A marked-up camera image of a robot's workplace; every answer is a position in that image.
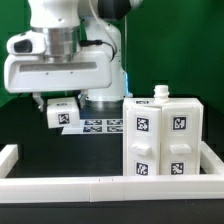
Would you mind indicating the white cabinet top block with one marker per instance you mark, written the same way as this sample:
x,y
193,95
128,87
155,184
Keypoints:
x,y
62,112

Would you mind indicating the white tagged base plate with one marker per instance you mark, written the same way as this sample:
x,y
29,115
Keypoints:
x,y
95,126

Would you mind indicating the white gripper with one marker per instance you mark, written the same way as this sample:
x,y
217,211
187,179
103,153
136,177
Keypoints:
x,y
27,71

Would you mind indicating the white U-shaped workspace frame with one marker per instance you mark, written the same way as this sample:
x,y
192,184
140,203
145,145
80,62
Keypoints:
x,y
208,185

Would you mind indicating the white door panel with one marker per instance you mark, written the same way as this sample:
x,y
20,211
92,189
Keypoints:
x,y
180,137
141,140

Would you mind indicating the white cabinet body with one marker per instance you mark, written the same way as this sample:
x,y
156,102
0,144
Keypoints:
x,y
159,100

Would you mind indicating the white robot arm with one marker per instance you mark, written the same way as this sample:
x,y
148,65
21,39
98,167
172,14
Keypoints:
x,y
71,45

